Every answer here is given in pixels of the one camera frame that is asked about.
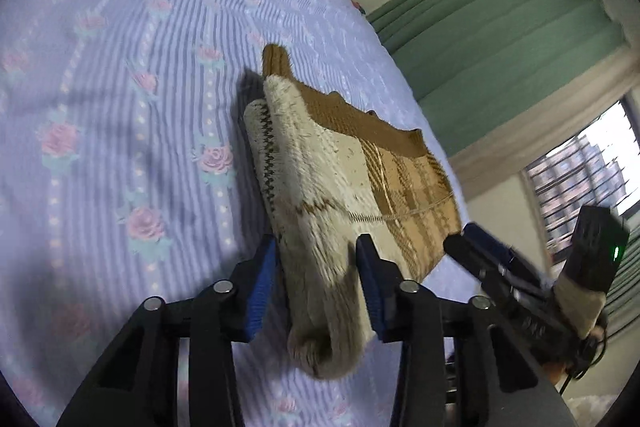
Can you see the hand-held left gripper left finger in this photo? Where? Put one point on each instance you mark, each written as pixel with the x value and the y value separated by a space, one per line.
pixel 259 289

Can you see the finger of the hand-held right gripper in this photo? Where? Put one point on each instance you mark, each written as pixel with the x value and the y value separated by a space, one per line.
pixel 487 239
pixel 465 254

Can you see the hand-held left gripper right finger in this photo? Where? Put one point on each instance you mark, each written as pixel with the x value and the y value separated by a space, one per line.
pixel 372 294

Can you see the brown and cream plaid sweater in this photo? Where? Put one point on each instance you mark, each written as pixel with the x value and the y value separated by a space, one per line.
pixel 330 187

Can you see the window with metal grille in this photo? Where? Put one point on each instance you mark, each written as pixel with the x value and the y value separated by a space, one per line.
pixel 575 177

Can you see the green curtain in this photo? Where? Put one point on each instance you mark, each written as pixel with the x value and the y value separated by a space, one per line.
pixel 500 32

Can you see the purple striped floral bedsheet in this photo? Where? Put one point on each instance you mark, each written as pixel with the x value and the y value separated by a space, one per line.
pixel 125 107

